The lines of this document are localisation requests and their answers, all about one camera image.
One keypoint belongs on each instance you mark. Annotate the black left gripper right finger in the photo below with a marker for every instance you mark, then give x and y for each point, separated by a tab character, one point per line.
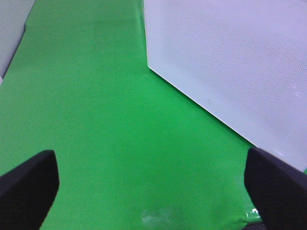
277	190

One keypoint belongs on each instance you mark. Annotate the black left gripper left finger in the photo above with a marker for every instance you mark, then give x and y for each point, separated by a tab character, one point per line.
28	191

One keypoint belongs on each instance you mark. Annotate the white microwave door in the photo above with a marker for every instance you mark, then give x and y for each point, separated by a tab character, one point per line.
244	61

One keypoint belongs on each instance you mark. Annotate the green table cloth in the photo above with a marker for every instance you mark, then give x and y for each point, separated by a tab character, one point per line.
133	151

